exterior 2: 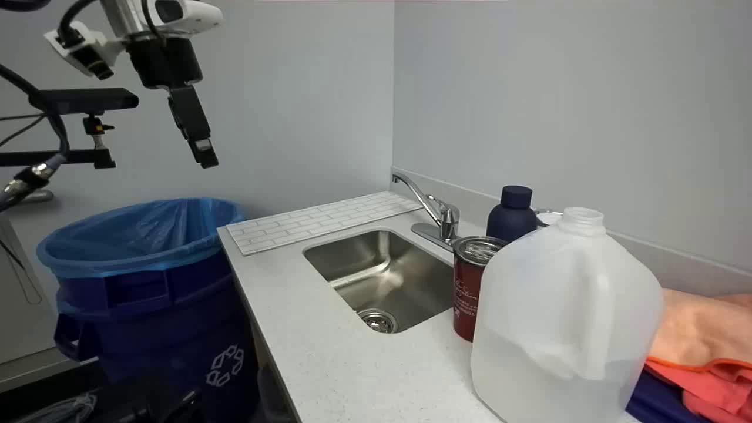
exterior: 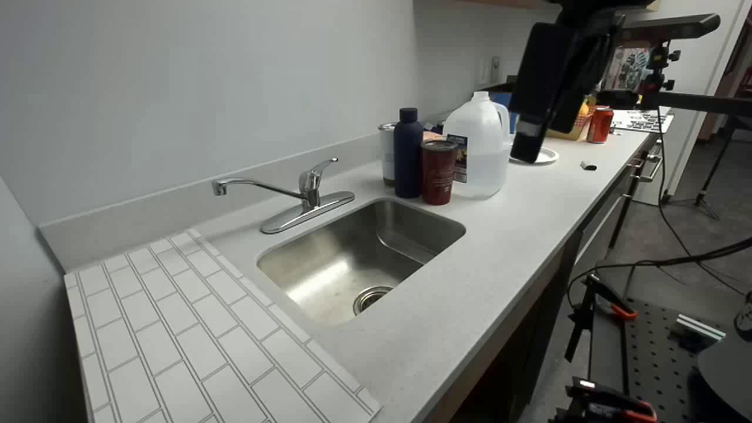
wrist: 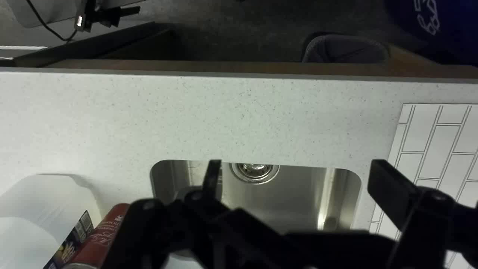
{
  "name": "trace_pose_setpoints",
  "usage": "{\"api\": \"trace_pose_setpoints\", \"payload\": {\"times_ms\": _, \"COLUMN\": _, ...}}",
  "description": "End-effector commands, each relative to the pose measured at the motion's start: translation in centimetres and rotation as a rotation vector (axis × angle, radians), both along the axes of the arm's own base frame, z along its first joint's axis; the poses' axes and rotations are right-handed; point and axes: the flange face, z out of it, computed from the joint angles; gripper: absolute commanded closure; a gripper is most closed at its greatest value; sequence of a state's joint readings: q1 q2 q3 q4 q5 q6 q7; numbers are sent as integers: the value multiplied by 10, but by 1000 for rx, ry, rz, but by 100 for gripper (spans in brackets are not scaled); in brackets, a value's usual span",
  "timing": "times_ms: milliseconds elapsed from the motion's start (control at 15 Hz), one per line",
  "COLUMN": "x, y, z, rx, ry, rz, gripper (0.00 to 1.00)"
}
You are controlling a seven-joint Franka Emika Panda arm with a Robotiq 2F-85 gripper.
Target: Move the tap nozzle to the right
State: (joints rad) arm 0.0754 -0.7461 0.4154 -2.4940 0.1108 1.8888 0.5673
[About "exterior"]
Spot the black clamp with orange handle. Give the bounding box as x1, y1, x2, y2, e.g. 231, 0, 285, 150
558, 376, 664, 423
563, 274, 641, 364

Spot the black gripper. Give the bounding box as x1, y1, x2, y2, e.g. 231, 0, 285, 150
510, 19, 624, 168

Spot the chrome faucet handle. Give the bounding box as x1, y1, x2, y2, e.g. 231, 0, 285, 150
209, 177, 308, 202

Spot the chrome faucet base with lever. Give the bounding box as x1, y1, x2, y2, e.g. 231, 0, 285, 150
260, 156, 358, 238

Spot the black flat panel on stand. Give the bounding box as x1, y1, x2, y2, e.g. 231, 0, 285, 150
618, 9, 725, 47

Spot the stainless steel sink basin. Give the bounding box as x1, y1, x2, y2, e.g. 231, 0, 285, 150
257, 196, 470, 329

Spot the white round plate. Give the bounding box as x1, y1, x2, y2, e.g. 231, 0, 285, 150
507, 147, 563, 168

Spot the white tile pattern sheet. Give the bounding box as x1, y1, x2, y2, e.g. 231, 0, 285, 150
61, 227, 384, 423

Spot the orange object on counter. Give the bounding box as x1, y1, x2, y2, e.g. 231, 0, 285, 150
586, 104, 616, 147

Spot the black floor cable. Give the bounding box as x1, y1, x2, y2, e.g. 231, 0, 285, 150
565, 235, 752, 296

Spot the cylindrical metal canister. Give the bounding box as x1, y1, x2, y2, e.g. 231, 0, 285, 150
378, 120, 399, 191

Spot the round sink drain strainer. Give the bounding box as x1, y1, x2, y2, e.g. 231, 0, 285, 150
350, 283, 395, 317

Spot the blue plastic container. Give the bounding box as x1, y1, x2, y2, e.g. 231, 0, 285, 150
492, 89, 523, 136

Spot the translucent plastic gallon jug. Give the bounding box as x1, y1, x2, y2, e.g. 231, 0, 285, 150
442, 89, 515, 201

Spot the black horizontal stand bar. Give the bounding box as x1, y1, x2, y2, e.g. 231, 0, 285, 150
596, 87, 752, 123

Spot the stack of printed papers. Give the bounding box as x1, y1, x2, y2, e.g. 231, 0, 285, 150
609, 109, 677, 136

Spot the maroon tumbler with lid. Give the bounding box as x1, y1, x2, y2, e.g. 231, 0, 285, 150
422, 140, 460, 208

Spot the navy blue bottle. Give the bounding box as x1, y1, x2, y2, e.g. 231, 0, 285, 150
393, 107, 428, 201

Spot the black round stool seat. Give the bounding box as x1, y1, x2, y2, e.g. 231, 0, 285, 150
694, 331, 752, 423

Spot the silver metal bar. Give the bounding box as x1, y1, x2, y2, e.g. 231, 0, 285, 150
673, 312, 728, 345

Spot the black perforated mounting board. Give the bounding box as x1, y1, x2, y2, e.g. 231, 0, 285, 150
591, 296, 752, 423

